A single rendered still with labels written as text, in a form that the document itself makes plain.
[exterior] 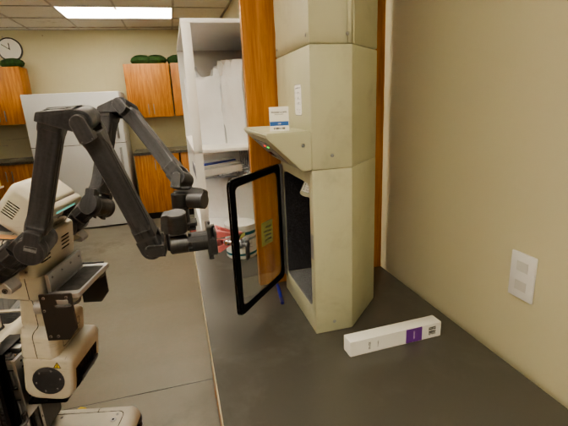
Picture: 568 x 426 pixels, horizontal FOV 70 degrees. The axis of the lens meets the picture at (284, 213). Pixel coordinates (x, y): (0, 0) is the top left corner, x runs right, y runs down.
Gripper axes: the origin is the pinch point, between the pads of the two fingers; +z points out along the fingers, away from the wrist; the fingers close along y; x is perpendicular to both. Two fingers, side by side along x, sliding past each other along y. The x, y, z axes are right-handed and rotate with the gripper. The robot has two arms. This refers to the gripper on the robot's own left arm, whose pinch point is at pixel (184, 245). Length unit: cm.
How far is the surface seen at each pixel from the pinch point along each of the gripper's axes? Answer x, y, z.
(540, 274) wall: -77, 76, -9
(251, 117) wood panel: -9, 25, -44
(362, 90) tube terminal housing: -41, 49, -51
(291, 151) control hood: -46, 28, -37
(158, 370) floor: 88, -24, 110
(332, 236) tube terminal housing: -47, 38, -13
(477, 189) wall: -55, 76, -24
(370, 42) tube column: -36, 54, -63
